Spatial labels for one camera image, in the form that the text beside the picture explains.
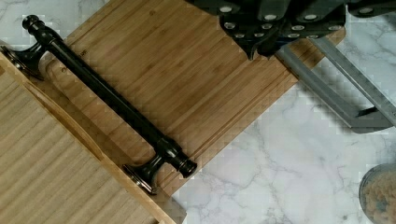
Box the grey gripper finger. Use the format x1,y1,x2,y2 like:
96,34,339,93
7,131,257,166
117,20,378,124
276,47,393,133
312,37,396,126

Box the wooden drawer with black handle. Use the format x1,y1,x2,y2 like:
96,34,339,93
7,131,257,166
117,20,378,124
1,16,197,224

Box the glass jar with cereal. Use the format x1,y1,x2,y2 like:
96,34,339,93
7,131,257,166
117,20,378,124
359,163,396,224

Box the bamboo cutting board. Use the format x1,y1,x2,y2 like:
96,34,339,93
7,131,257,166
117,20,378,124
30,0,347,198

